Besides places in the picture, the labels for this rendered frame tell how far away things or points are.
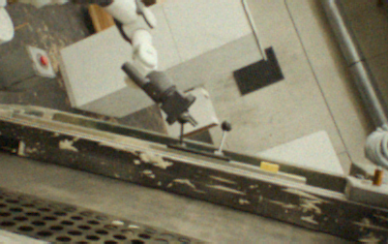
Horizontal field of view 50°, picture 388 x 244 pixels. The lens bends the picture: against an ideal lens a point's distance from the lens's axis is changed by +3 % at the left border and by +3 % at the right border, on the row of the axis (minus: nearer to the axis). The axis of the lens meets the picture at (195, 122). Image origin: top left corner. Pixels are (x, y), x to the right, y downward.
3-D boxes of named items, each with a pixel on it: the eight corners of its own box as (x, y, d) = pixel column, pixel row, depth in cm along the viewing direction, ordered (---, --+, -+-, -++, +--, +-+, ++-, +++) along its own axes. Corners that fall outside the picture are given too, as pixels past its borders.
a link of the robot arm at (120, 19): (121, 20, 158) (85, -8, 138) (150, 4, 155) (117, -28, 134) (131, 45, 155) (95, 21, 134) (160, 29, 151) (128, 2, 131)
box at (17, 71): (7, 66, 170) (45, 49, 166) (17, 94, 169) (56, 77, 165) (-15, 62, 158) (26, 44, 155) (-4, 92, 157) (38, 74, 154)
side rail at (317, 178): (58, 138, 165) (63, 111, 165) (341, 206, 142) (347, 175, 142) (49, 138, 160) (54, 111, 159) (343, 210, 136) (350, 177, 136)
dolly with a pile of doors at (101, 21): (104, 21, 533) (124, 12, 527) (115, 58, 524) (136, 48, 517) (77, 3, 474) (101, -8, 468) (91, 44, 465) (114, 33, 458)
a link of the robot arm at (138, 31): (134, 68, 144) (135, 41, 159) (158, 54, 142) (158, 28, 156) (115, 45, 138) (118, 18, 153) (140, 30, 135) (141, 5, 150)
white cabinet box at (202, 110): (167, 107, 671) (207, 92, 656) (178, 140, 660) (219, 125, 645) (158, 104, 627) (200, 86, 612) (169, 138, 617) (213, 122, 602)
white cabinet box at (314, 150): (173, 187, 548) (322, 133, 506) (187, 229, 537) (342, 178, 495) (157, 189, 490) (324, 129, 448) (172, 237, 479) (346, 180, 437)
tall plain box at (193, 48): (100, 72, 459) (247, 7, 423) (116, 122, 448) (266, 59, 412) (51, 49, 373) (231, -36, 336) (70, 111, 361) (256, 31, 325)
